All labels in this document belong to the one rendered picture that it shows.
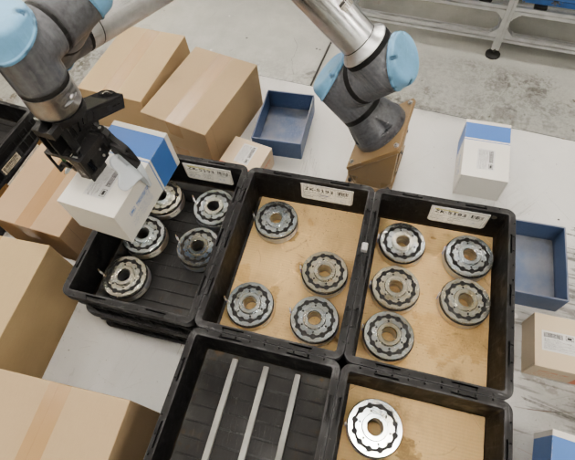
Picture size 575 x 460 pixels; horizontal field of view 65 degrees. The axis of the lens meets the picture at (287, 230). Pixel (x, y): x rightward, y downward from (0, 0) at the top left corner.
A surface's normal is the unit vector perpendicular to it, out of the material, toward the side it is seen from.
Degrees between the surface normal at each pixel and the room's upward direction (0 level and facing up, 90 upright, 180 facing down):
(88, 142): 0
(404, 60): 54
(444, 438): 0
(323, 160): 0
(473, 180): 90
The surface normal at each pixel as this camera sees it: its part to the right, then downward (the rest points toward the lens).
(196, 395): -0.07, -0.49
